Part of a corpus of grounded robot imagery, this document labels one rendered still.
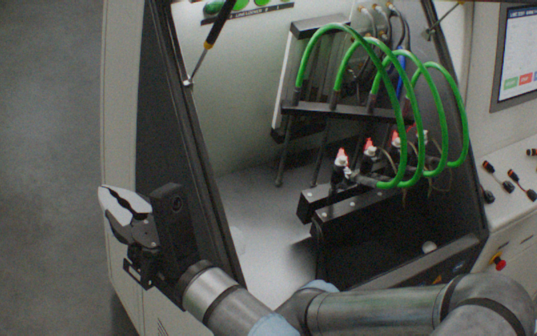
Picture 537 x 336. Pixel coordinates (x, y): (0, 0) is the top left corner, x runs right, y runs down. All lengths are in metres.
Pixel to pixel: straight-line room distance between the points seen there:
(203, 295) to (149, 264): 0.09
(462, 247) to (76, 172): 1.81
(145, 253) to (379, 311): 0.32
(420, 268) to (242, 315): 0.85
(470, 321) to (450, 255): 1.04
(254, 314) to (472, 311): 0.31
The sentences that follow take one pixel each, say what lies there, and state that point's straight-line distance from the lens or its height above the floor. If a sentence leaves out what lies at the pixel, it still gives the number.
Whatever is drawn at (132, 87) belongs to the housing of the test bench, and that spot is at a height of 1.15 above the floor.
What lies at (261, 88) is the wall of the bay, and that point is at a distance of 1.83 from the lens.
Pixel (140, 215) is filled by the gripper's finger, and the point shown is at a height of 1.45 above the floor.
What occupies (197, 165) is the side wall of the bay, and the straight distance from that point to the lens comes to 1.47.
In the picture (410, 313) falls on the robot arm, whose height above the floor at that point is 1.54.
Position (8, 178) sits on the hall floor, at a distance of 3.14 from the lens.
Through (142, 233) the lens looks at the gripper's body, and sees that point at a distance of 1.02.
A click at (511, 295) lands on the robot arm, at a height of 1.68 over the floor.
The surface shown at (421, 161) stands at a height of 1.22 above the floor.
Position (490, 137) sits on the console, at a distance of 2.02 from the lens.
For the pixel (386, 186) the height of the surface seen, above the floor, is 1.19.
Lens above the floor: 2.26
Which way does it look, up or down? 45 degrees down
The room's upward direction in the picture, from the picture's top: 11 degrees clockwise
